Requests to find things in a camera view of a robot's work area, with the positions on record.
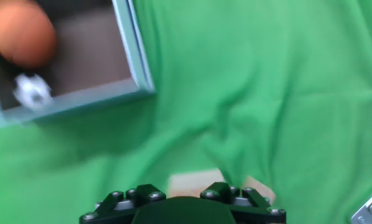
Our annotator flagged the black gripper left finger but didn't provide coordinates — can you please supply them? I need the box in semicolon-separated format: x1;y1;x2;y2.
79;183;167;224

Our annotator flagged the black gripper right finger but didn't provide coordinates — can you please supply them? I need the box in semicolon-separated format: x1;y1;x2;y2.
200;182;287;224

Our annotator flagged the large wooden block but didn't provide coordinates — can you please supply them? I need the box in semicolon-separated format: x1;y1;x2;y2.
168;169;226;199

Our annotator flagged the orange mini basketball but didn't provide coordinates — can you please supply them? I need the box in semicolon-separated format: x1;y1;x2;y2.
0;0;57;70

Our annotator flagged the pale blue gift box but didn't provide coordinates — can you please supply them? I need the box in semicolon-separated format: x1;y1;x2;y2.
0;0;157;129

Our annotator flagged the green cloth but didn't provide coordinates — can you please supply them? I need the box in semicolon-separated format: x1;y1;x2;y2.
0;0;372;224

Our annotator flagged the mini soccer ball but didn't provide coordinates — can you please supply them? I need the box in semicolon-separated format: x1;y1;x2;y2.
12;73;54;111

